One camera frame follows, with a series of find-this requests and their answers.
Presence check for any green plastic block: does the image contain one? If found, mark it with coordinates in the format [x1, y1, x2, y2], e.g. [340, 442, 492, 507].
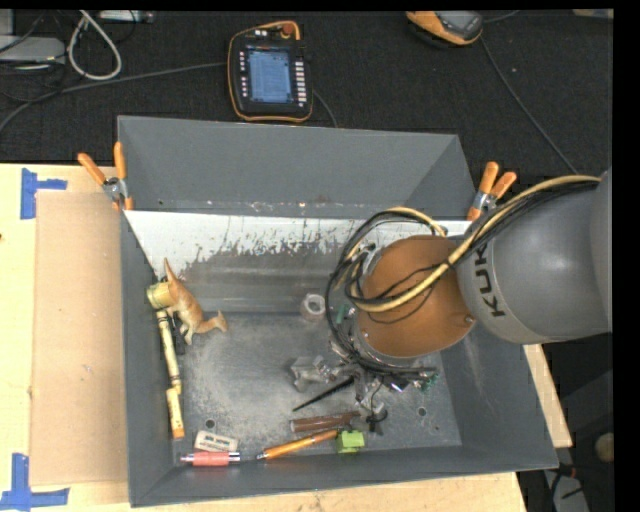
[335, 428, 367, 455]

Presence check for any black tapered spike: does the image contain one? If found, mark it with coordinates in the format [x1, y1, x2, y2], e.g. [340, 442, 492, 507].
[291, 376, 356, 413]

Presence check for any brown stick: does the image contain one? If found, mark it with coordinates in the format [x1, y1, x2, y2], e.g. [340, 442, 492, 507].
[289, 410, 363, 435]

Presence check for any orange pen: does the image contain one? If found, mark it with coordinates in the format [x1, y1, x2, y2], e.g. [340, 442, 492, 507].
[255, 429, 341, 462]

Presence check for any grey metal bin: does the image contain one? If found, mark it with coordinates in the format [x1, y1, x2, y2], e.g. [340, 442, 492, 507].
[116, 114, 560, 509]

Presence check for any white eraser with print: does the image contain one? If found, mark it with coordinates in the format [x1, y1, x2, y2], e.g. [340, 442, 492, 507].
[192, 430, 240, 454]

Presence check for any pink and silver marker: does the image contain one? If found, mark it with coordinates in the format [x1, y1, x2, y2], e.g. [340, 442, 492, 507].
[179, 450, 243, 468]

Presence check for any short yellow crayon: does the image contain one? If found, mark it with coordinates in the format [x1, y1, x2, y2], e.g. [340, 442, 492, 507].
[165, 387, 186, 441]

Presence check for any orange toy kangaroo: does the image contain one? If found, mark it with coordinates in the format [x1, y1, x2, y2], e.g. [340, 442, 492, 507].
[163, 257, 229, 346]

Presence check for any brass-green short cylinder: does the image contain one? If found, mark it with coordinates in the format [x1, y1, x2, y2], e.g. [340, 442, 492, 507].
[146, 281, 175, 312]

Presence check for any brown cardboard board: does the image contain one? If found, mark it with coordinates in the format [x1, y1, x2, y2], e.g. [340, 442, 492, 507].
[28, 189, 132, 487]

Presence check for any grey tape ring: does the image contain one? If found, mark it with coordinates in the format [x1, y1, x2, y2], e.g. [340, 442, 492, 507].
[299, 293, 327, 322]

